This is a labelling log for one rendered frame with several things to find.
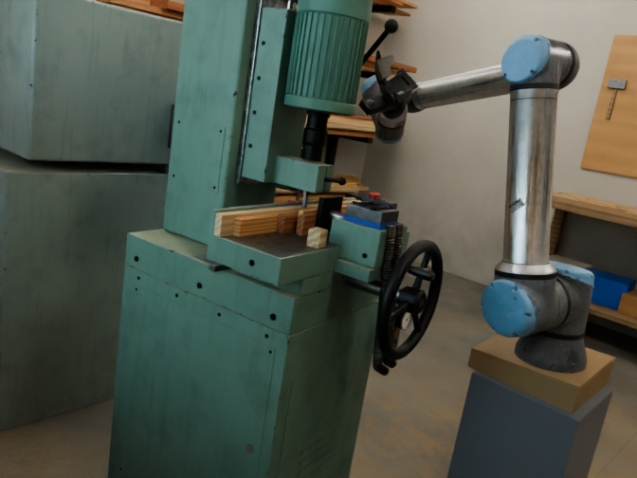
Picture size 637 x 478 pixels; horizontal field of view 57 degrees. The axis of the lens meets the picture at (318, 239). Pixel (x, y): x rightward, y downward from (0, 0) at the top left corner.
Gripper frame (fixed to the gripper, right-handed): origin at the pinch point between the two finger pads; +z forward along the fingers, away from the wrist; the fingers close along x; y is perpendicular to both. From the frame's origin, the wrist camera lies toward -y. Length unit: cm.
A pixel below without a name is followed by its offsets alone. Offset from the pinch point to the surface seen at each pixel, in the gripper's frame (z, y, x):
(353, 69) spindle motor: 16.6, -15.0, 2.9
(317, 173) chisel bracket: 3.9, -34.0, 14.8
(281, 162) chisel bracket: -0.2, -38.9, 5.4
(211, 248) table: 11, -65, 20
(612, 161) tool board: -234, 188, 25
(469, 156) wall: -294, 141, -51
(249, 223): 10, -55, 19
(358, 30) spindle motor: 21.0, -9.7, -2.4
